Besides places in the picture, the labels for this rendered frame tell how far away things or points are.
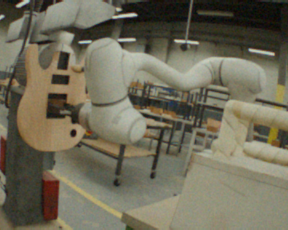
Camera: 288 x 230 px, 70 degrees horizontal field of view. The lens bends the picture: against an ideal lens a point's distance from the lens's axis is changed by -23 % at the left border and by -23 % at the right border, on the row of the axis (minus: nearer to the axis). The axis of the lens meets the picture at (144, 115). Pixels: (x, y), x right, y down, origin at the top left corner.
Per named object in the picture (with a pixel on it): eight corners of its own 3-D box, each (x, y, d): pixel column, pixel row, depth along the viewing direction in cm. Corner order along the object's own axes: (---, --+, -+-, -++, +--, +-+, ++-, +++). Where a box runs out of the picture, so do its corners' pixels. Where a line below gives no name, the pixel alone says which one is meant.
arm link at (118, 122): (114, 126, 83) (107, 87, 77) (154, 138, 73) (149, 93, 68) (90, 142, 76) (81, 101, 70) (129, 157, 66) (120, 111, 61)
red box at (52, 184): (27, 204, 145) (28, 156, 143) (41, 202, 155) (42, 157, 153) (44, 221, 130) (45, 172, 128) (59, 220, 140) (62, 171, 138)
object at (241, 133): (226, 154, 50) (236, 110, 50) (230, 153, 52) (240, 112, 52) (238, 157, 48) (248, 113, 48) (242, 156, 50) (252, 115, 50)
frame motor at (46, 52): (7, 85, 124) (18, 42, 122) (41, 89, 145) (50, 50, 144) (31, 92, 99) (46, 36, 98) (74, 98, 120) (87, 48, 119)
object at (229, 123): (210, 156, 44) (222, 105, 43) (217, 156, 46) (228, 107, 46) (225, 161, 42) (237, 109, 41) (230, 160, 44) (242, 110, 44)
